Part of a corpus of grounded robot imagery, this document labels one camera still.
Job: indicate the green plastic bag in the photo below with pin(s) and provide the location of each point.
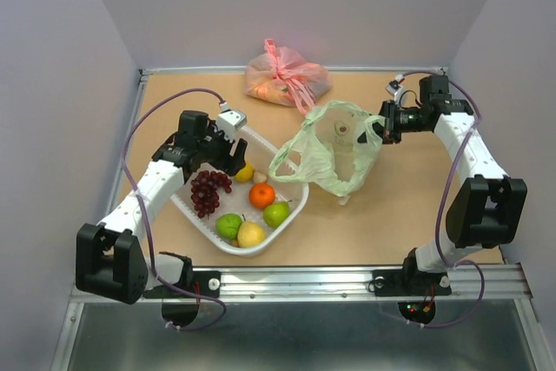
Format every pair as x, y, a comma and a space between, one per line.
325, 150

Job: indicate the pink tied plastic bag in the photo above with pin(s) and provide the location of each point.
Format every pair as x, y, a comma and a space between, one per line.
281, 75

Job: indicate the white plastic basket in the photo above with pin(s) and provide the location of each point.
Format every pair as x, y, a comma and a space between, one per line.
260, 153

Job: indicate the orange fake tangerine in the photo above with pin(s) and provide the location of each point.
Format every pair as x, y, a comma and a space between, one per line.
261, 195

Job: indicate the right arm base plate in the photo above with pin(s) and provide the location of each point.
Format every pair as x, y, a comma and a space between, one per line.
391, 282

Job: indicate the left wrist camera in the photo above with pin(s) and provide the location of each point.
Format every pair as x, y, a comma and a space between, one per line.
230, 121

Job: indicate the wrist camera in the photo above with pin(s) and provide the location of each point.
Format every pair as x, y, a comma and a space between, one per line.
394, 86
230, 121

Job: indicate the green fake pear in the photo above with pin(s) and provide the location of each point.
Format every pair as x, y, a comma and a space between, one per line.
274, 215

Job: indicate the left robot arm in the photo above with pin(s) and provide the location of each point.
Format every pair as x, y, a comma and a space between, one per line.
109, 257

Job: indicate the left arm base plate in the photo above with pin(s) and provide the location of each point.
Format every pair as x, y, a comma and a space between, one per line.
202, 282

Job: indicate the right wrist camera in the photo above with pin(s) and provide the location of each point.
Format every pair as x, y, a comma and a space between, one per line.
394, 86

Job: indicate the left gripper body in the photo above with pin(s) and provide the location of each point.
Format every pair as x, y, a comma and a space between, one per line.
215, 148

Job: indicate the small beige fake garlic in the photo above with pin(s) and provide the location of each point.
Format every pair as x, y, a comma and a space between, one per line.
259, 177

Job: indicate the green fake apple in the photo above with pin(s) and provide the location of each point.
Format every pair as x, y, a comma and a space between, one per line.
227, 226

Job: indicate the aluminium front rail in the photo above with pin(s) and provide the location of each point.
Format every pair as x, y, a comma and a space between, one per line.
323, 284

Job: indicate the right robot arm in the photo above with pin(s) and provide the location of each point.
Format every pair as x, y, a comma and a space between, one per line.
486, 210

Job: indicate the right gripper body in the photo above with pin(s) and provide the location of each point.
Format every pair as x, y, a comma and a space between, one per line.
393, 122

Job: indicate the red fake grapes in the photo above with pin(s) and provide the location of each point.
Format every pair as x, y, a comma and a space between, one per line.
204, 191

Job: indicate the yellow fake round pear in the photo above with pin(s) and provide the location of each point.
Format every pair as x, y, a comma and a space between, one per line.
250, 234

